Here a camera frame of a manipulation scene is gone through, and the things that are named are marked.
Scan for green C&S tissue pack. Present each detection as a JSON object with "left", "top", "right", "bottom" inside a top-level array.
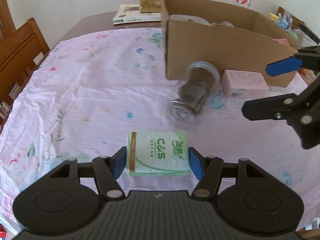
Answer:
[{"left": 126, "top": 131, "right": 190, "bottom": 177}]

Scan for pink knitted sock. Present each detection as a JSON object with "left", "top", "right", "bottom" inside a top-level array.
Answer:
[{"left": 273, "top": 38, "right": 293, "bottom": 46}]

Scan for clear jar dark tea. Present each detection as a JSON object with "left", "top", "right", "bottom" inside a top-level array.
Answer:
[{"left": 215, "top": 21, "right": 234, "bottom": 27}]

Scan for clear plastic bowl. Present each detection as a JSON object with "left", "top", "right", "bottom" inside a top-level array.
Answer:
[{"left": 169, "top": 14, "right": 212, "bottom": 26}]

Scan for large jar black lid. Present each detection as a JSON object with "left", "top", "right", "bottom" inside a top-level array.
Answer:
[{"left": 293, "top": 22, "right": 319, "bottom": 47}]

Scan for wooden chair far right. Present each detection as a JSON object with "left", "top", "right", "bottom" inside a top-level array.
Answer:
[{"left": 276, "top": 6, "right": 304, "bottom": 25}]

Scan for wooden chair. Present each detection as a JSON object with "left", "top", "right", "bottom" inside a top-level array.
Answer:
[
  {"left": 1, "top": 0, "right": 50, "bottom": 126},
  {"left": 276, "top": 6, "right": 304, "bottom": 25}
]

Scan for pink cardboard box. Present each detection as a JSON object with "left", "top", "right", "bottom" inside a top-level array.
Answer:
[{"left": 221, "top": 69, "right": 269, "bottom": 99}]

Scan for brown cardboard box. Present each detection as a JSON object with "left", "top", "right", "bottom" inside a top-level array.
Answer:
[{"left": 161, "top": 0, "right": 300, "bottom": 87}]

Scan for pink floral tablecloth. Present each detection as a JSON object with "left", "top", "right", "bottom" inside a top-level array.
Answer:
[{"left": 1, "top": 28, "right": 319, "bottom": 231}]

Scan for clear jar brown contents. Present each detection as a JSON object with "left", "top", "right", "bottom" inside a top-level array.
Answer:
[{"left": 172, "top": 61, "right": 220, "bottom": 122}]

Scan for wooden chair left side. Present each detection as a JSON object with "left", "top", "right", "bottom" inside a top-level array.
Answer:
[{"left": 1, "top": 0, "right": 50, "bottom": 126}]

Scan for book on table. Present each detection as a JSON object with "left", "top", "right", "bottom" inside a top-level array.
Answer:
[{"left": 113, "top": 4, "right": 161, "bottom": 25}]

